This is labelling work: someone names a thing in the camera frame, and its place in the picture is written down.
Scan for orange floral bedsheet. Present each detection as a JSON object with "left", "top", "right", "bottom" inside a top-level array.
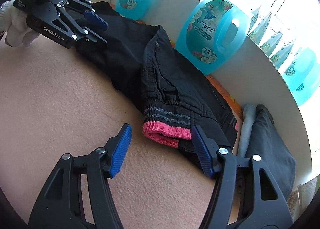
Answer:
[{"left": 109, "top": 4, "right": 245, "bottom": 120}]

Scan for folded light grey garment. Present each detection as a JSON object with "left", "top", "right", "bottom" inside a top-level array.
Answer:
[{"left": 238, "top": 104, "right": 256, "bottom": 157}]

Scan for left white gloved hand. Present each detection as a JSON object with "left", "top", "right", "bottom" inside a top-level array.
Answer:
[{"left": 1, "top": 1, "right": 40, "bottom": 48}]

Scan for refill pouch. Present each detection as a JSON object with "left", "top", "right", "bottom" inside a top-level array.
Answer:
[
  {"left": 248, "top": 12, "right": 272, "bottom": 45},
  {"left": 260, "top": 31, "right": 283, "bottom": 57},
  {"left": 269, "top": 42, "right": 294, "bottom": 69}
]

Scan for blue bottle on windowsill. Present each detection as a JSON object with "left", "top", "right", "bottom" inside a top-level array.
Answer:
[{"left": 282, "top": 48, "right": 319, "bottom": 107}]

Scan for middle blue detergent bottle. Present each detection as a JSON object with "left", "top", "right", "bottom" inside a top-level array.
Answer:
[{"left": 175, "top": 0, "right": 250, "bottom": 76}]

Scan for black pants with pink waistband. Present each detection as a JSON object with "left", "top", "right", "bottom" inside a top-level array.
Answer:
[{"left": 72, "top": 2, "right": 237, "bottom": 150}]

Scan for folded dark grey pants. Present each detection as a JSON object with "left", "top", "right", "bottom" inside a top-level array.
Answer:
[{"left": 245, "top": 104, "right": 297, "bottom": 199}]

